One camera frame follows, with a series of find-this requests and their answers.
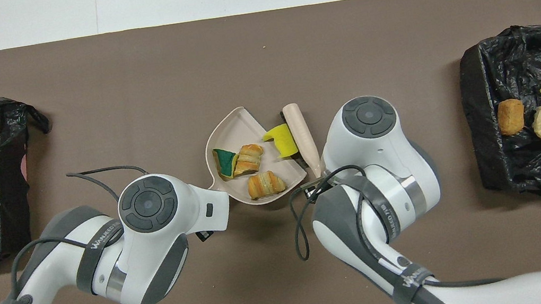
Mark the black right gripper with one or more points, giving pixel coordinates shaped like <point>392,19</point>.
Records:
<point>314,186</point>

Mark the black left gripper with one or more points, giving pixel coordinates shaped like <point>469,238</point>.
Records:
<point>203,235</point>

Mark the striped croissant bread piece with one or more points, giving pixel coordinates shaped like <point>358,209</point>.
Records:
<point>266,185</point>

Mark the beige brush black bristles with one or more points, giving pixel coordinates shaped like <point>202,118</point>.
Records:
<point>303,136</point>

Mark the small striped bread piece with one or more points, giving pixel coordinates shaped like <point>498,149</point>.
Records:
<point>248,159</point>

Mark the small green yellow sponge piece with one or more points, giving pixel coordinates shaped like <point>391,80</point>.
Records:
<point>225,163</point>

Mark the beige plastic dustpan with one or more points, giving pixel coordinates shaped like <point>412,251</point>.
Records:
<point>224,132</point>

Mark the brown bread roll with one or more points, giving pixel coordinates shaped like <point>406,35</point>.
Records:
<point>511,117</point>

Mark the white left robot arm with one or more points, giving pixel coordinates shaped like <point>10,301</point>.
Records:
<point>146,256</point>

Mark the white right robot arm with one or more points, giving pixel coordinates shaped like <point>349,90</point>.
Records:
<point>373,158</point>

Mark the black bag lined bin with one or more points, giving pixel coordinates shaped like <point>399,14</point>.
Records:
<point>535,166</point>

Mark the brown table mat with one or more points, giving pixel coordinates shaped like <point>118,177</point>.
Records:
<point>214,64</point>

